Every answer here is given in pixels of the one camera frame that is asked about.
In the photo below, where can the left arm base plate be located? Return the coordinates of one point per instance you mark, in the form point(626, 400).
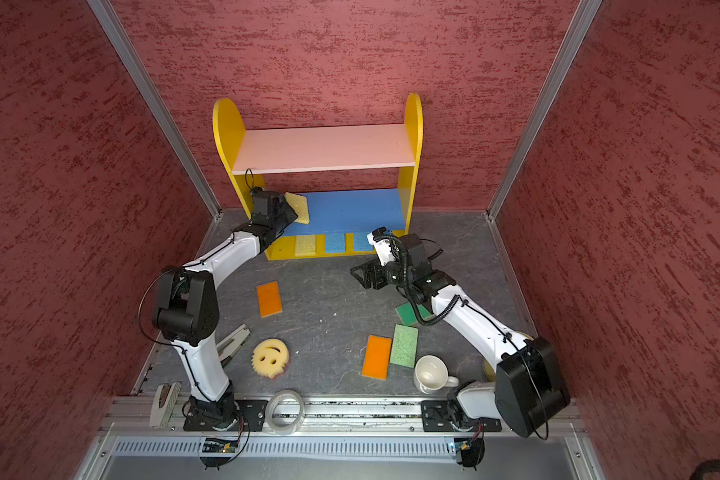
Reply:
point(243, 414)

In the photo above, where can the aluminium rail front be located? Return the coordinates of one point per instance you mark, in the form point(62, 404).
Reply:
point(328, 416)

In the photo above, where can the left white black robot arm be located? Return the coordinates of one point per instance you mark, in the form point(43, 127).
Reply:
point(187, 311)

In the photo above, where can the yellow smiley face sponge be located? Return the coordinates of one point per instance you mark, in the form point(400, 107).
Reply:
point(270, 358)

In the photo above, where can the green scrub sponge dark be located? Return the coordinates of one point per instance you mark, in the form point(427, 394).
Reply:
point(407, 317)

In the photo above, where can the white ceramic mug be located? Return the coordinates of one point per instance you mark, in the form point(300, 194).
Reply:
point(431, 375)

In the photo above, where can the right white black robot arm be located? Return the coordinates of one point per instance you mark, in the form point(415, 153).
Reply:
point(525, 389)

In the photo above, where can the pink upper shelf board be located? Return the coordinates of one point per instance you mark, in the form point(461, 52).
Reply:
point(301, 150)

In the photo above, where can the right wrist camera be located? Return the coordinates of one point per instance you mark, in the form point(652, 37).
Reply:
point(378, 239)

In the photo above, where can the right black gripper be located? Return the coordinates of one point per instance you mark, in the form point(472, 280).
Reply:
point(369, 268)

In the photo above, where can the blue lower shelf board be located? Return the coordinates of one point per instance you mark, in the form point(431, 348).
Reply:
point(350, 212)

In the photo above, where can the beige stapler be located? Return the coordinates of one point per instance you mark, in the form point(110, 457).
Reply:
point(164, 401)

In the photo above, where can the clear tape roll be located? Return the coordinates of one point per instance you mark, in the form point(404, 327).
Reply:
point(285, 412)

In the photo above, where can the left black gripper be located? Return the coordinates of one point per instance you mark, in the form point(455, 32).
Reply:
point(291, 215)

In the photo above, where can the grey stapler on table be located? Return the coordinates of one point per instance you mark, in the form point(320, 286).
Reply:
point(228, 347)

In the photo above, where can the orange sponge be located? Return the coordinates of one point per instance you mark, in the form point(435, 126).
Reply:
point(269, 299)
point(377, 357)

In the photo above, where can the light green sponge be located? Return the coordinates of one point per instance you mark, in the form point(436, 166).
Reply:
point(404, 346)

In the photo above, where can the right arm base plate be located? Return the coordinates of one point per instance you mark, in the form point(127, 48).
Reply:
point(447, 416)

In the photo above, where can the yellow shelf unit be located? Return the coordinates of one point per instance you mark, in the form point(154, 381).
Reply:
point(229, 129)

